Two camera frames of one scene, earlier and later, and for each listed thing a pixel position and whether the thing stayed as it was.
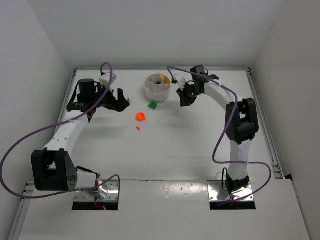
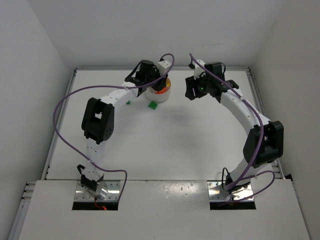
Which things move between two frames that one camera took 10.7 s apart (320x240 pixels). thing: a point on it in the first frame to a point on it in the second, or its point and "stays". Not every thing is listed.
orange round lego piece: x=140 y=117 to x=163 y=91
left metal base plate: x=107 y=192 stays
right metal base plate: x=216 y=192 stays
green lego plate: x=153 y=105 stays
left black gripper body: x=111 y=99 to x=161 y=83
